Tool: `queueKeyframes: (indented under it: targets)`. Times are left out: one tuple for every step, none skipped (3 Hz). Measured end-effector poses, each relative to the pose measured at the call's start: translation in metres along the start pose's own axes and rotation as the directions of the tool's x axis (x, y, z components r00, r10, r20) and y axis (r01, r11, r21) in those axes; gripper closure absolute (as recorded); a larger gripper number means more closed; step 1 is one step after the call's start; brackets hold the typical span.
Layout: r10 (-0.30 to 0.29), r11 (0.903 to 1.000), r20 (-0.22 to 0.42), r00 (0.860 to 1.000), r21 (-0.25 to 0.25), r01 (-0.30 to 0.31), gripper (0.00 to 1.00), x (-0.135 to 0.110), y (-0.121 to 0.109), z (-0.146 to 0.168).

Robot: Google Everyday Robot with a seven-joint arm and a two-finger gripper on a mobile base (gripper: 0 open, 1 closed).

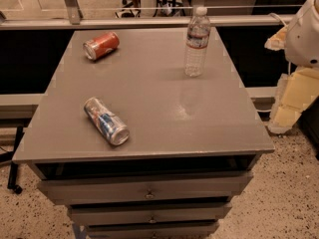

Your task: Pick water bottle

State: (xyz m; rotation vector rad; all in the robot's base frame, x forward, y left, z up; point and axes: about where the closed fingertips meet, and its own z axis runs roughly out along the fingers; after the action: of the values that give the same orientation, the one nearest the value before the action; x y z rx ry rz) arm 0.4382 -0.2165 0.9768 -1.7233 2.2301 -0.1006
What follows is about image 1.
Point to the orange soda can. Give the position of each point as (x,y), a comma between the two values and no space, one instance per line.
(100,46)

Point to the grey metal railing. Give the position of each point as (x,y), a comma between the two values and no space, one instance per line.
(138,23)

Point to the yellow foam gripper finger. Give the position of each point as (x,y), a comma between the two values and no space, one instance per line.
(295,94)
(277,41)

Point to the middle grey drawer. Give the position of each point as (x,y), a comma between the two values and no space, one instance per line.
(150,214)

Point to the grey drawer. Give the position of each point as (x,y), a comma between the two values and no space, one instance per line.
(153,231)
(145,188)
(150,214)

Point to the blue silver energy drink can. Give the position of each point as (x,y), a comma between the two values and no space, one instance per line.
(111,127)

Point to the grey drawer cabinet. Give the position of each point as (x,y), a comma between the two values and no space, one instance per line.
(178,125)

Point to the clear plastic water bottle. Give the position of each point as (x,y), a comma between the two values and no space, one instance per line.
(197,38)

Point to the bottom grey drawer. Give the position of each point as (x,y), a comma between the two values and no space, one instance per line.
(153,231)

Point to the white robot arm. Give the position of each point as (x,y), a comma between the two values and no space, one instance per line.
(302,38)

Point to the top grey drawer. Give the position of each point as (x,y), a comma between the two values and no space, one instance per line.
(145,188)

